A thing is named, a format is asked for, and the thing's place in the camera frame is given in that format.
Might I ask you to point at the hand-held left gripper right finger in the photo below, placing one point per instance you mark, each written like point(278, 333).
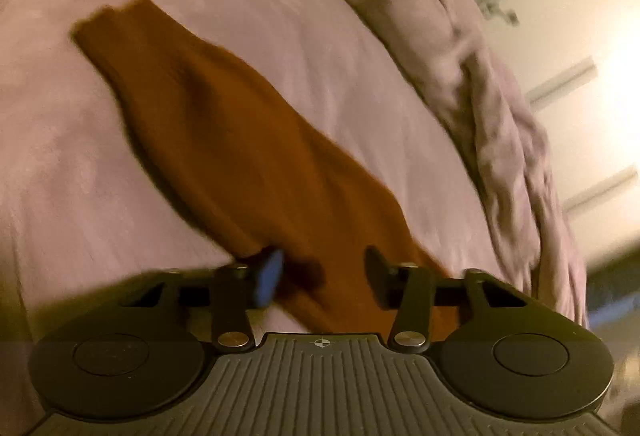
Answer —
point(376, 277)

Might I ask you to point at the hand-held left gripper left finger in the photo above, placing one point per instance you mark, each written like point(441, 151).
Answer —
point(269, 277)

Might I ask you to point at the rust brown knit sweater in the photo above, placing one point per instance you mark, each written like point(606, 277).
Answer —
point(225, 135)

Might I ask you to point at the small metal door lock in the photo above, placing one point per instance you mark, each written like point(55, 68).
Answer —
point(500, 10)

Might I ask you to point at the lilac bed sheet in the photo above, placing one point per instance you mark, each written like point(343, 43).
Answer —
point(310, 65)

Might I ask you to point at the crumpled lilac duvet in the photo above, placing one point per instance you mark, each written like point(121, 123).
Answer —
point(480, 115)

